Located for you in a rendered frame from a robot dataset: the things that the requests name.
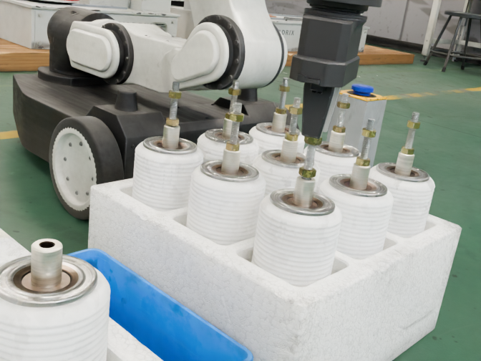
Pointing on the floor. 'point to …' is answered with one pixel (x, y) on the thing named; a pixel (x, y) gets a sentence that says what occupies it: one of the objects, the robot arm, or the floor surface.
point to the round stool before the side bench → (455, 38)
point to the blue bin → (160, 316)
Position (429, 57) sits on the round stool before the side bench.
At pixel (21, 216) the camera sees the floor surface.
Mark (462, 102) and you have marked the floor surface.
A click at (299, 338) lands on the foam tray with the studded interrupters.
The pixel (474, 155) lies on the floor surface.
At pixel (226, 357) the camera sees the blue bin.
